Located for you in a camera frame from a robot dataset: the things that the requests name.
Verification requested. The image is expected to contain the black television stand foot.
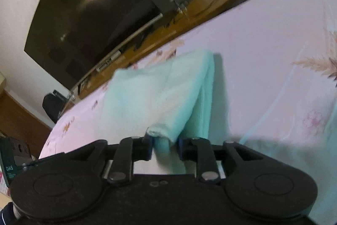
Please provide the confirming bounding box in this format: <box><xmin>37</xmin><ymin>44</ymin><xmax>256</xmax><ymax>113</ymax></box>
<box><xmin>133</xmin><ymin>30</ymin><xmax>148</xmax><ymax>53</ymax></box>

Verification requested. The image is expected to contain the mint green cloth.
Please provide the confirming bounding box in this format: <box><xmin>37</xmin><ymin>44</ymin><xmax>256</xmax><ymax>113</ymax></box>
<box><xmin>99</xmin><ymin>50</ymin><xmax>215</xmax><ymax>175</ymax></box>

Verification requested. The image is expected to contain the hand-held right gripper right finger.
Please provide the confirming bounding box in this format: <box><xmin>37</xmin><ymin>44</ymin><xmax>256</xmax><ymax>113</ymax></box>
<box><xmin>177</xmin><ymin>137</ymin><xmax>261</xmax><ymax>186</ymax></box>

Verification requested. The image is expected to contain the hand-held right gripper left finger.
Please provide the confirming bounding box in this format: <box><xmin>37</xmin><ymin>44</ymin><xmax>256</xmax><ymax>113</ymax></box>
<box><xmin>70</xmin><ymin>133</ymin><xmax>154</xmax><ymax>186</ymax></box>

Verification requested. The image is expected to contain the pink floral bed sheet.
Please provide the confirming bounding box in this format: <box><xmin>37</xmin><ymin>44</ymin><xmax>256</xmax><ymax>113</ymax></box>
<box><xmin>38</xmin><ymin>0</ymin><xmax>337</xmax><ymax>225</ymax></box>

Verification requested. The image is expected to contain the wooden television cabinet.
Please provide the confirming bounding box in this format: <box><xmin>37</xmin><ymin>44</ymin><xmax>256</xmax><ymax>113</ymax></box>
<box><xmin>67</xmin><ymin>0</ymin><xmax>264</xmax><ymax>109</ymax></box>

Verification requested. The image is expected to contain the small silver device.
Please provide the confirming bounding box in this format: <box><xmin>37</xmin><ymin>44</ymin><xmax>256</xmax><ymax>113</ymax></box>
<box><xmin>96</xmin><ymin>52</ymin><xmax>124</xmax><ymax>73</ymax></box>

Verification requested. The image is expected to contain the person's left forearm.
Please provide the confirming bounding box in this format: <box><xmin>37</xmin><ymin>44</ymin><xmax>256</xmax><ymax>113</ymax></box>
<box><xmin>0</xmin><ymin>202</ymin><xmax>15</xmax><ymax>225</ymax></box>

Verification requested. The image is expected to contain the black flat screen television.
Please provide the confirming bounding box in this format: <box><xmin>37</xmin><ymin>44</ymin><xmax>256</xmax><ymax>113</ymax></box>
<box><xmin>24</xmin><ymin>0</ymin><xmax>162</xmax><ymax>91</ymax></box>

